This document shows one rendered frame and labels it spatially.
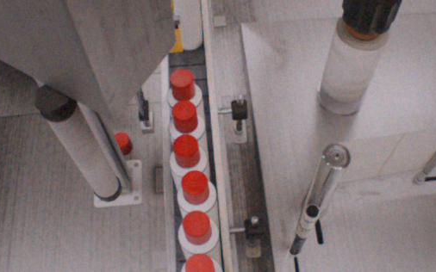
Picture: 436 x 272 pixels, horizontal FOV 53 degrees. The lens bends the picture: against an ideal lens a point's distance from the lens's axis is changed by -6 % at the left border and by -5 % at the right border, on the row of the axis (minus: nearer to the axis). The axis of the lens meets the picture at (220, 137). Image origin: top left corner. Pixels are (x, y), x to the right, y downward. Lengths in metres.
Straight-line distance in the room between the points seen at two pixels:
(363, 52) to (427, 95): 0.26
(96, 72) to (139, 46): 0.05
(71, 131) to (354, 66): 0.48
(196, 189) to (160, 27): 0.24
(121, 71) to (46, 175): 0.58
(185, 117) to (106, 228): 0.31
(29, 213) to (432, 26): 0.90
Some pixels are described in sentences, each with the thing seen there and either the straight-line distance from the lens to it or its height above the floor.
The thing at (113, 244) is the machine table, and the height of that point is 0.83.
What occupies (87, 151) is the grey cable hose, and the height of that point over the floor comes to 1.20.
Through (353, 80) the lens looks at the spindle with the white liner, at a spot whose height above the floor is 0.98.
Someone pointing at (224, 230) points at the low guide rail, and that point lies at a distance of 0.71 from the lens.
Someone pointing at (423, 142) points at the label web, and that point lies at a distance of 0.71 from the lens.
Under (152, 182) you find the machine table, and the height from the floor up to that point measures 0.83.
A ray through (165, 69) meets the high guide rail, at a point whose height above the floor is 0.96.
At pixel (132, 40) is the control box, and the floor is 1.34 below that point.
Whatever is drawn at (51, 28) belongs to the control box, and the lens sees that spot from 0.31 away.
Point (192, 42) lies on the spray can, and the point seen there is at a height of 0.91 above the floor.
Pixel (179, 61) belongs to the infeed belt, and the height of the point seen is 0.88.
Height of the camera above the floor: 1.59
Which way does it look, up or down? 61 degrees down
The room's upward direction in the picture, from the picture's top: 3 degrees counter-clockwise
